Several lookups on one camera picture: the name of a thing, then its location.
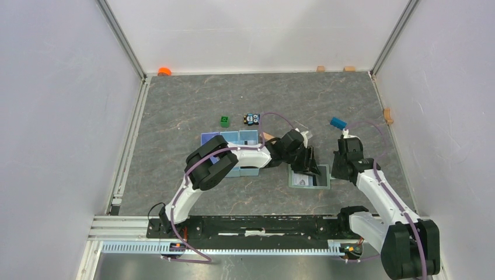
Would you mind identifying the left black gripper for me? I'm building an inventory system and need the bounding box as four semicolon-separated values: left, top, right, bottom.
283;145;320;177

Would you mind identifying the silver VIP card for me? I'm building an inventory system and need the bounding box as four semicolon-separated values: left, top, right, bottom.
291;173;312;188

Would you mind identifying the green card holder wallet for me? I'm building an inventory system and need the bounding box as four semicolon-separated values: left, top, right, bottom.
288;164;336;190

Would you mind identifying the blue three-compartment organizer tray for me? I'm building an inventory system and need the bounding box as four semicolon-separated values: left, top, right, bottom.
200;129;260;178

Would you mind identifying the thin card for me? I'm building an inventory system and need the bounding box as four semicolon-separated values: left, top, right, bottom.
312;174;329;188

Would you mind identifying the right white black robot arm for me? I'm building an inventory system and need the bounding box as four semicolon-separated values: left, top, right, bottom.
331;135;441;279

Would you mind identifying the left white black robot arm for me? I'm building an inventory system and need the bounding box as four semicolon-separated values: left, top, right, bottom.
159;129;321;238

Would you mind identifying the blue toy brick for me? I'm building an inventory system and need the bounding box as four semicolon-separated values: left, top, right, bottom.
330;117;347;130

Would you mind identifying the small wooden block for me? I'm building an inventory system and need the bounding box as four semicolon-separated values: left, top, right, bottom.
261;132;280;142

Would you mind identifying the curved wooden piece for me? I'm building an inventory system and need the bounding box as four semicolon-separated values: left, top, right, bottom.
383;108;394;125

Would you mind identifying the black blue owl toy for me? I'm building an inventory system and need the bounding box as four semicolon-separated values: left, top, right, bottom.
243;113;260;126

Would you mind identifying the green toy cube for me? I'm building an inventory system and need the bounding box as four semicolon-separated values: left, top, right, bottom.
219;116;230;128

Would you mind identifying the orange round cap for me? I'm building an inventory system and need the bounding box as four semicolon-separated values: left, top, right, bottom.
157;67;172;76

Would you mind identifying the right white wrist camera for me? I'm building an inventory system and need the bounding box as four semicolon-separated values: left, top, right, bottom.
341;129;350;139

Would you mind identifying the aluminium frame rail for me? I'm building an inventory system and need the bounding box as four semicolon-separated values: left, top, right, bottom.
101;241;354;257

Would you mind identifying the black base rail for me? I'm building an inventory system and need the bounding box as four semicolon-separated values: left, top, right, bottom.
147;215;362;250

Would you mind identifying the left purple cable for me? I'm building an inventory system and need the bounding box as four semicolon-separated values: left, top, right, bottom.
170;113;298;264

